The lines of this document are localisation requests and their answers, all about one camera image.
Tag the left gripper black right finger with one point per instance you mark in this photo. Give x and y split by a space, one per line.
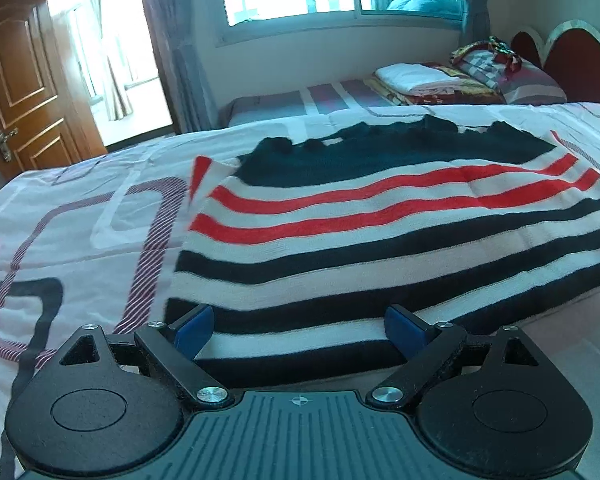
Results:
492 406

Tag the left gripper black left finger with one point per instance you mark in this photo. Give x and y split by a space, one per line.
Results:
107 404

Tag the red black white striped sweater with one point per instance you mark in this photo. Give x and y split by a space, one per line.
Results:
300 248

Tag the white patterned bed sheet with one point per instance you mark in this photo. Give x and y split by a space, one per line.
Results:
97 243

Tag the plaid pillow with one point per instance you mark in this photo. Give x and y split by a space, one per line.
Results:
528 86

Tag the folded white cloth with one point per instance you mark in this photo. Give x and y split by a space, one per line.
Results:
417 79

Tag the brown wooden door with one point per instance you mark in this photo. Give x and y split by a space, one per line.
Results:
40 93

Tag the colourful cloth on pillow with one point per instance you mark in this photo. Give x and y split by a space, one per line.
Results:
501 51

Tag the red heart-shaped headboard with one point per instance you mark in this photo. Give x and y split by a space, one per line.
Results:
570 55

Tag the teal blanket at window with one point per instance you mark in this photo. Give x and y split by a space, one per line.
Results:
444 8

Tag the grey curtain left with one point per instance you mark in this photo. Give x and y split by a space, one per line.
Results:
184 79

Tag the metal door handle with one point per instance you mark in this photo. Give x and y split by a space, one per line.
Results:
5 151

